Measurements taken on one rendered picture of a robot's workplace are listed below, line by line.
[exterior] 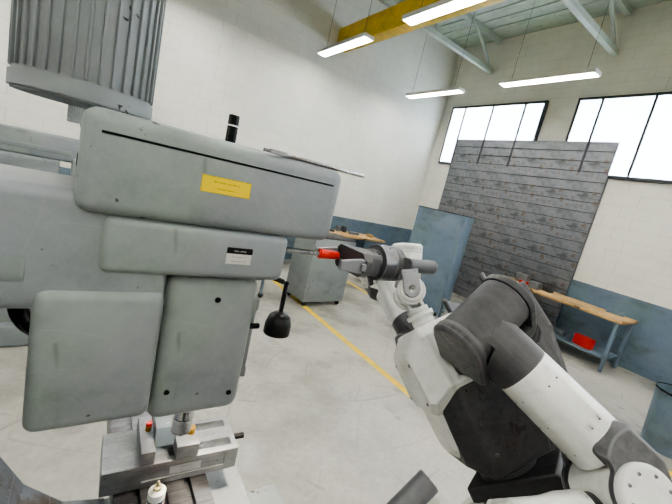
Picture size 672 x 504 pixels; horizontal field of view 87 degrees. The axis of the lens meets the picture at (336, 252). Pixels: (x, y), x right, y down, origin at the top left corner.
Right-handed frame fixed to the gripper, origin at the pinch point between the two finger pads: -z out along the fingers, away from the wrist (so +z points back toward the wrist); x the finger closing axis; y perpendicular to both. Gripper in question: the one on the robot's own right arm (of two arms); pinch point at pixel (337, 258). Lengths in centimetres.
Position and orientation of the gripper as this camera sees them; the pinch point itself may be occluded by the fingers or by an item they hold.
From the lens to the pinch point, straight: 80.1
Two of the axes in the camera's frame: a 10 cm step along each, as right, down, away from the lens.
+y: -2.2, 9.6, 1.7
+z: 8.1, 0.9, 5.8
